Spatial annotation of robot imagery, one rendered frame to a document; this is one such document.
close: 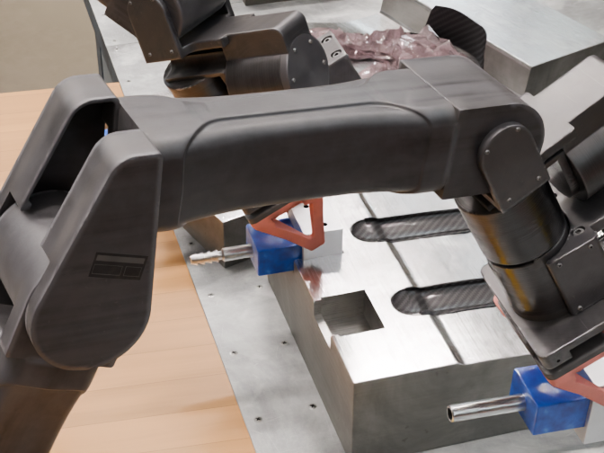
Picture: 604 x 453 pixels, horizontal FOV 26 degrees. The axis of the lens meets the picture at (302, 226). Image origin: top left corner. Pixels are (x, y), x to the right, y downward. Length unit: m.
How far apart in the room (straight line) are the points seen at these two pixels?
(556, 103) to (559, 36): 0.68
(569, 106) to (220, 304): 0.53
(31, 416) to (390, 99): 0.26
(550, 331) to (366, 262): 0.31
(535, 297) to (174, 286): 0.50
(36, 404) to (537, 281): 0.32
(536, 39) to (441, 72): 0.72
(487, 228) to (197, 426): 0.40
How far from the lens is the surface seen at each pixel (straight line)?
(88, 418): 1.14
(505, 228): 0.80
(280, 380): 1.15
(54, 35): 3.57
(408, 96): 0.73
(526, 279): 0.84
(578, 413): 0.94
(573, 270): 0.84
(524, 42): 1.47
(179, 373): 1.17
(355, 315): 1.12
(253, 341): 1.19
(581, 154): 0.81
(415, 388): 1.04
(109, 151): 0.63
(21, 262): 0.68
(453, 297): 1.12
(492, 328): 1.08
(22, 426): 0.72
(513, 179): 0.76
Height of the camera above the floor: 1.56
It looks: 35 degrees down
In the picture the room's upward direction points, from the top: straight up
